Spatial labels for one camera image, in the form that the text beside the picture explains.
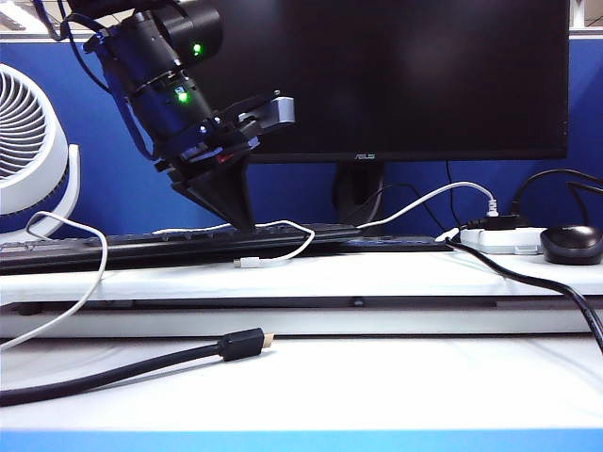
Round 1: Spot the blue desk partition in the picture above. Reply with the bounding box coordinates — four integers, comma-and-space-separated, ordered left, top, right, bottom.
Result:
0, 40, 603, 236

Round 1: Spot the black Logitech computer mouse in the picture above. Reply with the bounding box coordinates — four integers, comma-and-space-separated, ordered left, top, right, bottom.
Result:
539, 224, 603, 266

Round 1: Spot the white desk riser board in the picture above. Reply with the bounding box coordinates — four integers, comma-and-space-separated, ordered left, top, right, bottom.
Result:
0, 250, 603, 302

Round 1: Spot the white power plug with cord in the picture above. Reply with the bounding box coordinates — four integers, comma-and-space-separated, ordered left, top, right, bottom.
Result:
356, 181, 499, 231

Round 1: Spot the thick black power cable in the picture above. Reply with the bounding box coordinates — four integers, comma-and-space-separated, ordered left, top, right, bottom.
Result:
511, 168, 603, 218

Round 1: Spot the black keyboard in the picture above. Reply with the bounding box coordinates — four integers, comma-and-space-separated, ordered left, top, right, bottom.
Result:
0, 223, 364, 277

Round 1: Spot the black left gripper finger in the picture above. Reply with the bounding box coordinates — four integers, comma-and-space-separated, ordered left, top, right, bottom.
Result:
171, 160, 247, 231
239, 157, 258, 232

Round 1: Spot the white power strip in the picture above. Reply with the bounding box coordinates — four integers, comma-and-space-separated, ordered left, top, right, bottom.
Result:
459, 225, 547, 255

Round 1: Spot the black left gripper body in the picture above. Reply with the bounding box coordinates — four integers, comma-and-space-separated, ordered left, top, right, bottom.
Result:
155, 117, 263, 189

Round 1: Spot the thin black mouse cable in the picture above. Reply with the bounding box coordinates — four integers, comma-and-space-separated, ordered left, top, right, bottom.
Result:
566, 182, 603, 227

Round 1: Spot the black HDMI cable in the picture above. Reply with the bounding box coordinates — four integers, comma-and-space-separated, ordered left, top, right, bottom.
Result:
0, 328, 277, 409

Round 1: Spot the black ASUS monitor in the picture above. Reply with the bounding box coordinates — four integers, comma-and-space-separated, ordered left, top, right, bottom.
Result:
187, 0, 571, 253

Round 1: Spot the white desk fan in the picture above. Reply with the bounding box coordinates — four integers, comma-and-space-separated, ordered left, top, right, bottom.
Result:
0, 63, 81, 246

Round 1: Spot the black cable with white tape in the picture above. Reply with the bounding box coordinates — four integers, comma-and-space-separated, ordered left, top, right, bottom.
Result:
435, 227, 603, 354

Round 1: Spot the white Type-C charging cable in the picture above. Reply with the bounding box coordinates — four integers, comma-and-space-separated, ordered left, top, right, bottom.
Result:
0, 210, 316, 352

